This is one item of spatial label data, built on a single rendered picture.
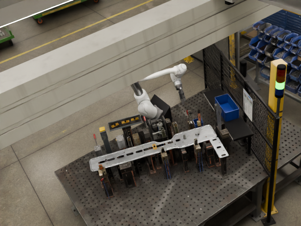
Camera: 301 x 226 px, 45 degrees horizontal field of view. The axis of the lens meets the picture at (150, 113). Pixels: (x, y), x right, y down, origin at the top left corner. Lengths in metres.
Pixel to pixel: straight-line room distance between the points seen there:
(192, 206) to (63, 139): 2.86
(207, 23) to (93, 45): 0.28
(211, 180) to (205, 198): 0.24
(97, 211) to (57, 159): 1.93
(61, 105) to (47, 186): 4.63
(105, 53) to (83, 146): 4.98
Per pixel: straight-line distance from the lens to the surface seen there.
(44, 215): 5.06
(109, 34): 0.78
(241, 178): 3.96
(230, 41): 5.83
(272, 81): 3.30
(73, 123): 6.19
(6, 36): 9.27
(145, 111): 4.36
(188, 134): 4.01
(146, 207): 3.81
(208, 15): 0.88
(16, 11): 1.46
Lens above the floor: 3.73
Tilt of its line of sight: 39 degrees down
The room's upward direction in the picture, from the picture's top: 11 degrees counter-clockwise
